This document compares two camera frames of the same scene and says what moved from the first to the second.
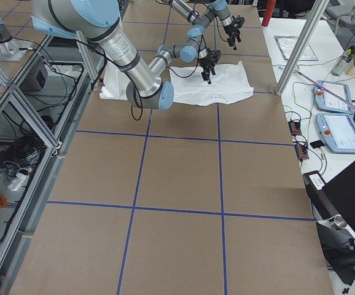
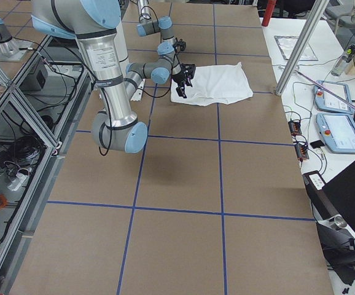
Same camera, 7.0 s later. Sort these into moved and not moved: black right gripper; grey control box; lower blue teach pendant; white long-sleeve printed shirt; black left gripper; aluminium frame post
Moved: black right gripper; black left gripper
Not moved: white long-sleeve printed shirt; aluminium frame post; grey control box; lower blue teach pendant
